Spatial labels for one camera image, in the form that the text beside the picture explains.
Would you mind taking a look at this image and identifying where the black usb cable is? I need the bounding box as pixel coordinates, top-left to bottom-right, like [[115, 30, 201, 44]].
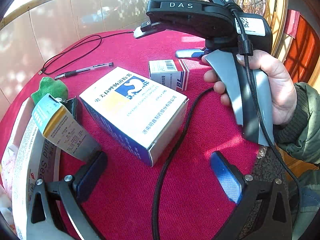
[[38, 30, 135, 76]]

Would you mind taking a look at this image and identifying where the white cardboard tray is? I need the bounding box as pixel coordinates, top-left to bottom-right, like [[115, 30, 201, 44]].
[[1, 98, 34, 200]]

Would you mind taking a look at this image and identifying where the long silver sealant box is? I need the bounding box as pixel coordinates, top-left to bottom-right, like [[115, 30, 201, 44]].
[[11, 115, 66, 240]]

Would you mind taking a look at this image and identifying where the red green plush strawberry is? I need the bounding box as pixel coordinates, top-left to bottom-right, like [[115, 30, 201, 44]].
[[31, 77, 68, 105]]

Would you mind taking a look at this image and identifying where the teal yellow medicine box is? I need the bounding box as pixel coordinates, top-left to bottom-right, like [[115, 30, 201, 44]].
[[32, 93, 101, 162]]

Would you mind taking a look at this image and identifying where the white blue omeprazole box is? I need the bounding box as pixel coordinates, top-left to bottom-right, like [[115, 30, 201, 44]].
[[80, 67, 188, 167]]

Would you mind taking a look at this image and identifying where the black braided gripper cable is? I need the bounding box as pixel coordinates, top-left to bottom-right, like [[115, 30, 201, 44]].
[[151, 87, 216, 240]]

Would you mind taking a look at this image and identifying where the clear black gel pen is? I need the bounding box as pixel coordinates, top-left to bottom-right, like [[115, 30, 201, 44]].
[[54, 62, 114, 80]]

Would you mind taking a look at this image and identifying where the person right hand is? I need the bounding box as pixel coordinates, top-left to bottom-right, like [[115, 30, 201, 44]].
[[203, 50, 297, 127]]

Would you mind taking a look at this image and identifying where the green jacket right sleeve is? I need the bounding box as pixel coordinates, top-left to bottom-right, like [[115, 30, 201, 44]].
[[274, 82, 319, 165]]

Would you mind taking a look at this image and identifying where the red white blue box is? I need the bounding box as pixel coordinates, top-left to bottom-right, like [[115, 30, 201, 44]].
[[148, 59, 190, 91]]

